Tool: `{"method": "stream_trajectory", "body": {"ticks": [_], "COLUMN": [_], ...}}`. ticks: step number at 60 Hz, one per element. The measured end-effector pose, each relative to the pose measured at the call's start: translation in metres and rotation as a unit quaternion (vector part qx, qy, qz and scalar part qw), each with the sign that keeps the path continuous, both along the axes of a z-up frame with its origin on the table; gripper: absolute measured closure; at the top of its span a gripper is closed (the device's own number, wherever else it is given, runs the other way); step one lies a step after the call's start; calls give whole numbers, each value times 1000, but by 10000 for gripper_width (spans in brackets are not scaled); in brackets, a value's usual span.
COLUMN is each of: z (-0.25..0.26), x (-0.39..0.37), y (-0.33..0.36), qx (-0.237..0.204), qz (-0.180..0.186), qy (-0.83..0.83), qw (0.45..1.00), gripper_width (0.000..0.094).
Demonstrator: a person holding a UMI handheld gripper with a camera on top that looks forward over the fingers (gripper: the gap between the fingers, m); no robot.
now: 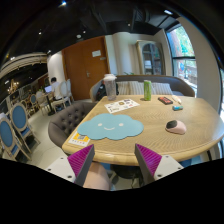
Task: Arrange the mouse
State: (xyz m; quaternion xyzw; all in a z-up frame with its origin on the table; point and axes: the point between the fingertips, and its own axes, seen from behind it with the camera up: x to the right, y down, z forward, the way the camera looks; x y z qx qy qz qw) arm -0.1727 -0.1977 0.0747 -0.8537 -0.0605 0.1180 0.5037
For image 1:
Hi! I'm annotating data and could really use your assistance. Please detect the grey tufted armchair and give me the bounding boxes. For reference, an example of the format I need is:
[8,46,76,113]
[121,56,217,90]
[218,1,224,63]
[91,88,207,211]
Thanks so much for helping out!
[48,102,95,147]

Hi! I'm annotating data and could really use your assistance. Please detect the small teal object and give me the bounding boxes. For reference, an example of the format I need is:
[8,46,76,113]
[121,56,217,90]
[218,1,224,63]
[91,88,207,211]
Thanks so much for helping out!
[172,106,183,111]

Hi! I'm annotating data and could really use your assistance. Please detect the blue cloud mouse pad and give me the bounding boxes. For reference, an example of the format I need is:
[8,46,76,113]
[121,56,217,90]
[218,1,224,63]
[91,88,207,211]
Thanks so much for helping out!
[77,113,144,140]

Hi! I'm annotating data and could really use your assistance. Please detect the blue oval-back chair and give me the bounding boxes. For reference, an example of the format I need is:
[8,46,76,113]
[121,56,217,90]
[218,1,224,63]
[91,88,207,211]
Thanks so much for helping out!
[0,113,30,160]
[10,103,40,144]

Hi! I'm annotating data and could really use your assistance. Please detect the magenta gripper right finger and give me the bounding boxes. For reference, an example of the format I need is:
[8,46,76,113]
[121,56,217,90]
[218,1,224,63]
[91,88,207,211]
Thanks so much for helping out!
[135,144,162,184]

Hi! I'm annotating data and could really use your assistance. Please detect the orange wooden door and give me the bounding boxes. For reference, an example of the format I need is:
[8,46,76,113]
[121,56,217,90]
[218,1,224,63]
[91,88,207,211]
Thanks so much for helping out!
[62,36,109,100]

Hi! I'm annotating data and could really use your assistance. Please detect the pink and black computer mouse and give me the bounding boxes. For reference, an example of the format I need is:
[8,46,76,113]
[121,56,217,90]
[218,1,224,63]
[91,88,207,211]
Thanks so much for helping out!
[166,120,187,134]

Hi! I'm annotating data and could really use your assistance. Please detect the blue oval-back chair near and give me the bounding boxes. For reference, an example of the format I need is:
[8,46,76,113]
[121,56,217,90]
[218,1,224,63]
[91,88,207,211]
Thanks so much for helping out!
[0,113,30,160]

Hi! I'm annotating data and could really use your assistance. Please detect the person's knee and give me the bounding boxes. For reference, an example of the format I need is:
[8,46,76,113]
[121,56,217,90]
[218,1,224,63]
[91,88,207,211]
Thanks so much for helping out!
[83,162,111,191]

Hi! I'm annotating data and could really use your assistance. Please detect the white printed menu sheet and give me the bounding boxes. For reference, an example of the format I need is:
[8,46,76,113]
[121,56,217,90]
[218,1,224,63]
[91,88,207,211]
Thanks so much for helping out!
[105,99,139,114]

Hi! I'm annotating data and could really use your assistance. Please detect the green drink can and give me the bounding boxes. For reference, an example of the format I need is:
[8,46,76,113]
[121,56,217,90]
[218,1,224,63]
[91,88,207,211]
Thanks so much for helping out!
[144,80,152,101]

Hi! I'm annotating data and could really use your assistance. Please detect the clear plastic water bottle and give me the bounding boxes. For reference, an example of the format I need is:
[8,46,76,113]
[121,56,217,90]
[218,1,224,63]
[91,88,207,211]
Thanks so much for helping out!
[104,74,116,101]

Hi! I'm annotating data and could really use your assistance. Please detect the white pen-like object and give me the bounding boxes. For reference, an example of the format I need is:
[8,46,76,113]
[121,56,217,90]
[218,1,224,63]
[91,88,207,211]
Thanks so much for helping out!
[172,95,182,105]

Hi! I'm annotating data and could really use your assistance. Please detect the seated person in white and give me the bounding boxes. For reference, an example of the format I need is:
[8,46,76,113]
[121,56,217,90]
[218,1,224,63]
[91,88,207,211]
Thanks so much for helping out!
[51,77,62,101]

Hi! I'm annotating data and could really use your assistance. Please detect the black and red box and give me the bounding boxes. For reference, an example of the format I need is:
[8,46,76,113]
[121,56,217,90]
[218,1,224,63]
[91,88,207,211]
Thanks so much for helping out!
[158,97,173,105]

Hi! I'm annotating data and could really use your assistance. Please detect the grey sofa with striped cushions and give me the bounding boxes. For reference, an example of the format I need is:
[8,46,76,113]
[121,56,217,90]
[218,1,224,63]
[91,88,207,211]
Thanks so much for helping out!
[89,74,196,102]

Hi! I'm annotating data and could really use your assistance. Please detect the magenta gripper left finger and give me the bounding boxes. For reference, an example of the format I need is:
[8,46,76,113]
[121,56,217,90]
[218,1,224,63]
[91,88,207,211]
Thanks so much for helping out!
[68,145,95,186]

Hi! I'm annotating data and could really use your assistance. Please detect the glass-door cabinet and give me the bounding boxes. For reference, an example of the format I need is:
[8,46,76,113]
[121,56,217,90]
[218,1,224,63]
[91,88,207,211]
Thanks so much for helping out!
[136,40,165,75]

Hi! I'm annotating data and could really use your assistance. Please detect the yellow QR code sticker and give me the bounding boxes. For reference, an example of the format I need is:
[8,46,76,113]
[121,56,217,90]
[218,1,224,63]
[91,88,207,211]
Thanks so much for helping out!
[69,132,90,147]

